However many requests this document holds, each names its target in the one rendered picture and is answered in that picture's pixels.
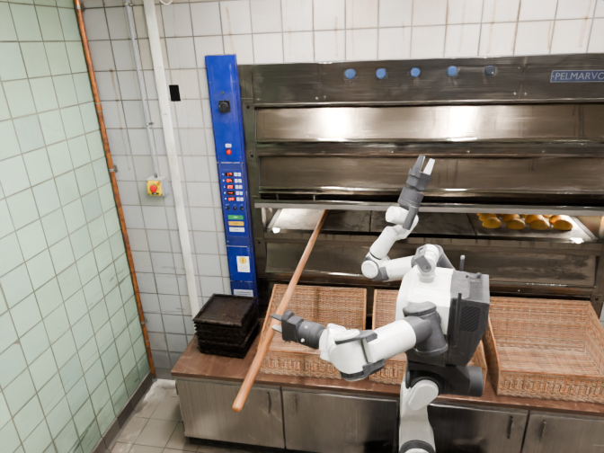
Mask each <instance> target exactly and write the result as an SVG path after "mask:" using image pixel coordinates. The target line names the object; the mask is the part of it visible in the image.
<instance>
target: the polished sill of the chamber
mask: <svg viewBox="0 0 604 453"><path fill-rule="evenodd" d="M314 231H315V230H310V229H283V228H266V229H265V230H264V232H263V233H264V238H280V239H305V240H310V238H311V236H312V234H313V233H314ZM382 233H383V232H365V231H337V230H320V232H319V234H318V236H317V238H316V240H329V241H353V242H376V241H377V240H378V238H379V237H380V235H381V234H382ZM395 243H402V244H450V245H474V246H499V247H523V248H547V249H572V250H596V251H601V250H602V246H603V243H602V242H601V241H600V240H599V239H581V238H554V237H527V236H500V235H446V234H419V233H410V234H409V235H408V236H407V237H406V238H404V239H400V240H395Z"/></svg>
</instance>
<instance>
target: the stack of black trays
mask: <svg viewBox="0 0 604 453"><path fill-rule="evenodd" d="M257 299H258V297H247V296H237V295H228V294H218V293H213V294H212V295H211V297H210V298H209V300H208V301H207V302H206V303H205V305H204V306H203V307H202V308H201V310H200V311H199V313H198V314H196V315H195V317H194V318H193V319H192V322H194V324H195V325H194V327H196V329H195V330H194V331H197V332H196V333H195V335H197V336H196V337H195V338H199V339H198V340H197V342H198V343H197V345H199V346H198V347H197V349H199V350H198V351H200V352H201V353H207V354H213V355H219V356H226V357H232V358H238V359H242V358H243V357H244V355H245V354H246V353H247V351H248V349H249V347H250V346H251V344H252V342H253V340H254V338H255V336H256V334H257V333H258V332H259V330H260V328H261V327H260V326H261V325H260V324H259V323H260V322H261V321H259V320H260V319H261V318H257V316H258V315H259V314H258V313H259V311H257V309H258V308H259V307H258V306H259V305H256V303H257V302H258V301H256V300H257Z"/></svg>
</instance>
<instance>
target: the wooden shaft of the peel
mask: <svg viewBox="0 0 604 453"><path fill-rule="evenodd" d="M328 211H329V209H324V211H323V213H322V216H321V217H320V219H319V221H318V223H317V225H316V227H315V231H314V233H313V234H312V236H311V238H310V240H309V243H308V245H307V247H306V250H305V251H304V253H303V256H302V258H301V260H300V262H299V264H298V266H297V269H296V271H295V273H294V275H293V277H292V279H291V281H290V283H289V286H288V288H287V290H286V292H285V294H284V296H283V299H282V300H281V302H280V305H279V307H278V309H277V312H276V314H278V315H283V313H284V312H285V309H286V307H287V305H288V303H289V300H290V298H291V295H292V293H293V291H294V289H295V287H296V285H297V283H298V279H299V277H300V275H301V272H302V270H303V269H304V266H305V264H306V261H307V258H308V256H309V254H310V252H311V250H312V248H313V246H314V243H315V240H316V238H317V236H318V234H319V232H320V229H321V227H322V225H323V223H324V220H325V218H326V215H327V213H328ZM279 323H280V322H279V321H277V320H275V319H272V321H271V325H270V327H269V329H268V331H267V333H266V334H265V336H264V339H263V341H262V344H261V346H260V348H259V350H258V352H257V354H256V356H255V358H254V360H253V363H252V366H251V367H250V369H249V371H248V373H247V375H246V377H245V380H244V383H243V384H242V386H241V388H240V390H239V393H238V395H237V397H236V399H235V401H234V403H233V406H232V410H233V411H234V412H235V413H239V412H240V411H241V410H242V408H243V406H244V402H245V400H246V398H247V396H248V394H249V392H250V389H251V387H252V385H253V382H254V380H255V378H256V376H257V373H258V371H259V369H260V366H261V365H262V362H263V359H264V357H265V355H266V352H267V350H268V349H269V347H270V344H271V341H272V338H273V336H274V334H275V333H276V331H275V330H273V329H271V327H272V326H274V325H275V324H276V325H279Z"/></svg>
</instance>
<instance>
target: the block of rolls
mask: <svg viewBox="0 0 604 453"><path fill-rule="evenodd" d="M477 216H479V219H480V220H481V221H483V226H484V227H487V228H497V227H500V226H501V221H500V220H499V219H498V218H497V216H496V214H490V213H477ZM499 216H501V217H502V221H503V222H506V223H507V224H506V227H507V228H509V229H515V230H519V229H523V228H524V227H525V224H524V222H523V221H522V220H520V216H519V215H518V214H499ZM521 216H522V217H524V218H525V221H526V222H527V223H529V226H530V227H531V228H532V229H536V230H546V229H548V228H549V224H548V222H547V221H545V220H544V218H543V217H545V218H549V219H548V221H549V223H551V224H553V228H555V229H559V230H570V229H572V228H573V223H572V222H571V221H569V220H567V217H566V216H562V215H543V216H541V215H526V214H521Z"/></svg>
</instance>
